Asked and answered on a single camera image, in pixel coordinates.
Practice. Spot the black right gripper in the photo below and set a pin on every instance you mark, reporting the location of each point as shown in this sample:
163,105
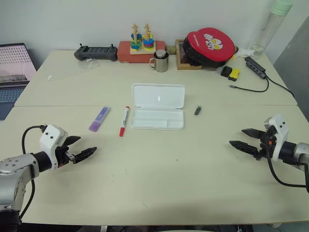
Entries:
265,145

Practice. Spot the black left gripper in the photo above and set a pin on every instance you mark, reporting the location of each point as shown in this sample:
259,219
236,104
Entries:
63,154

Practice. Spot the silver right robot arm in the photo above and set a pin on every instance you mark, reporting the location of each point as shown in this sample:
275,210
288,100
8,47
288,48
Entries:
300,152

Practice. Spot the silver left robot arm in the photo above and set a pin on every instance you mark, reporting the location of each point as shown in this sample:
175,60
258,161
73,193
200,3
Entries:
17,166

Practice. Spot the white plastic pencil case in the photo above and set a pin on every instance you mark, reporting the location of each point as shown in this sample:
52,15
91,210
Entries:
157,96

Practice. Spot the red and black cartoon case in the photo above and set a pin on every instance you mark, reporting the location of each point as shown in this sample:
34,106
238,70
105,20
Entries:
207,48

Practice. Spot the purple highlighter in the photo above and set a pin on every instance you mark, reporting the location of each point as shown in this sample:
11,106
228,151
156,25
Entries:
100,119

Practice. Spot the red and white marker pen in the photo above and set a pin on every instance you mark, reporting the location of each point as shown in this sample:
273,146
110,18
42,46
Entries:
124,118

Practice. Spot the small black USB stick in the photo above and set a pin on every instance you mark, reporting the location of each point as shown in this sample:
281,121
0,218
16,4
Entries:
198,110

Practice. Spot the yellow and black box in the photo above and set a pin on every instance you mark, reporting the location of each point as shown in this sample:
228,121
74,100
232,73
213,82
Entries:
234,74

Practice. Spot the small black box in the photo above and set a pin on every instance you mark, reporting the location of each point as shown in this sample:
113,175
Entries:
226,71

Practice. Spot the small clear plastic scrap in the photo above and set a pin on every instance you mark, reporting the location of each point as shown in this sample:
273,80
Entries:
49,77

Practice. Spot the clear plastic wrapper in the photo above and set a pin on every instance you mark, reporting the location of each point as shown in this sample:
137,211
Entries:
89,64

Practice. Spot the crumpled white tissue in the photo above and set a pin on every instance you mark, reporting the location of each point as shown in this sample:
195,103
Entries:
245,52

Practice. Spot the black handheld controller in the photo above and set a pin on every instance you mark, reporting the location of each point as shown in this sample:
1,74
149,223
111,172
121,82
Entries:
96,53

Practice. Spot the red rectangular box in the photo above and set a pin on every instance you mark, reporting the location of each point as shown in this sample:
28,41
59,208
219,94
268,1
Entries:
124,54

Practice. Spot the open laptop computer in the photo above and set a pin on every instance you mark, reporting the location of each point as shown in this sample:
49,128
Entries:
12,62

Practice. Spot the clear bottle with green cap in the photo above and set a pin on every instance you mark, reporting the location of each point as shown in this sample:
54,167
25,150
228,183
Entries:
270,29

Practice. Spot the stainless steel mug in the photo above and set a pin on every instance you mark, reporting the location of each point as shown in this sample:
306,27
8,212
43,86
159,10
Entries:
161,64

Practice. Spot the colourful wooden stacking toy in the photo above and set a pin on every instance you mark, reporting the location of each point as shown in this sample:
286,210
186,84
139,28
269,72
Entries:
142,49

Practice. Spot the small olive green object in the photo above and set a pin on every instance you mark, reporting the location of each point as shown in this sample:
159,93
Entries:
171,50

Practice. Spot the metal cylinder weight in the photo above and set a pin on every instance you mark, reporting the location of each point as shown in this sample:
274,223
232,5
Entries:
161,53

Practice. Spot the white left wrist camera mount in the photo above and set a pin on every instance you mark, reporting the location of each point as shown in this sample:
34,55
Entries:
49,140

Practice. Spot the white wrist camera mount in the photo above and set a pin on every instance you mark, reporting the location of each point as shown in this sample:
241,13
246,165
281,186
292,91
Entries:
49,140
281,128

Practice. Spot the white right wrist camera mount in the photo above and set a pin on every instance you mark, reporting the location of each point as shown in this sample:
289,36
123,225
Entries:
281,128

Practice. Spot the wooden frame box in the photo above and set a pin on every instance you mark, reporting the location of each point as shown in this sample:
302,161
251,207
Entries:
179,64

